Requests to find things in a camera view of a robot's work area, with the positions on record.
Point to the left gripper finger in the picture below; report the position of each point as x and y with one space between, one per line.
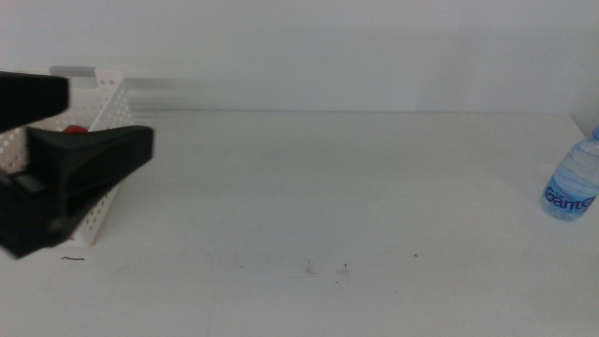
93 154
33 98

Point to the red cola can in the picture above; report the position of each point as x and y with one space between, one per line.
75 129

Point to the clear water bottle blue label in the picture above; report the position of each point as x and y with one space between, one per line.
573 187

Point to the white perforated plastic basket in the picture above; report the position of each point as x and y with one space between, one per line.
110 98

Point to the small black thread scrap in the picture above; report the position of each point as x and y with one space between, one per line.
73 258

